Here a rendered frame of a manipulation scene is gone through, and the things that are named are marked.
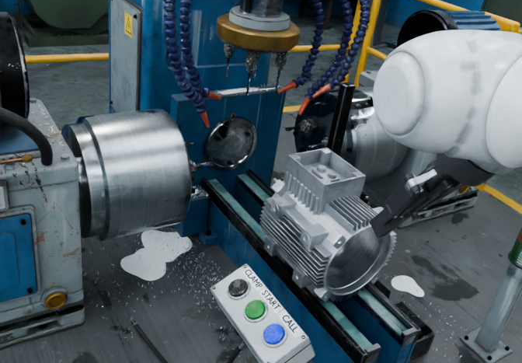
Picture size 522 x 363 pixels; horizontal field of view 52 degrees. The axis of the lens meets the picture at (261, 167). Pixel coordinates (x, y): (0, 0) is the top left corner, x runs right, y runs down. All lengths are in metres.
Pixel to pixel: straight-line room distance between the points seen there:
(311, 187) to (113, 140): 0.37
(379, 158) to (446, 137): 0.90
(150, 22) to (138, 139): 0.34
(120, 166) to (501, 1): 3.81
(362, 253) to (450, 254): 0.46
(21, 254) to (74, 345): 0.22
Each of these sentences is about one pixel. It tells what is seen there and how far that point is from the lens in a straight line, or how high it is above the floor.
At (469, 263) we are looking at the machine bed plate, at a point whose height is 0.80.
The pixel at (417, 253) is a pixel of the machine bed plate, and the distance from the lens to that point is 1.48.
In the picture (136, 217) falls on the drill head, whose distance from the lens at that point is 1.05.
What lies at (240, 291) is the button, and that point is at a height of 1.07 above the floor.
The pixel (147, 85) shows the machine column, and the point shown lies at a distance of 1.32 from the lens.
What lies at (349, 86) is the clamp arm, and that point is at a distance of 1.16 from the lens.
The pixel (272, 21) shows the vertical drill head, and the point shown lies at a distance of 1.13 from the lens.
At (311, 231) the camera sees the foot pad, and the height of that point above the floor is 1.07.
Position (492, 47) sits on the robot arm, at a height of 1.52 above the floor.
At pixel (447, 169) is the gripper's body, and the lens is 0.70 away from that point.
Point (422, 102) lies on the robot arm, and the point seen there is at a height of 1.47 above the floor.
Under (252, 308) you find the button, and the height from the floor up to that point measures 1.07.
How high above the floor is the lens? 1.61
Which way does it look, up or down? 29 degrees down
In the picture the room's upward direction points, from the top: 9 degrees clockwise
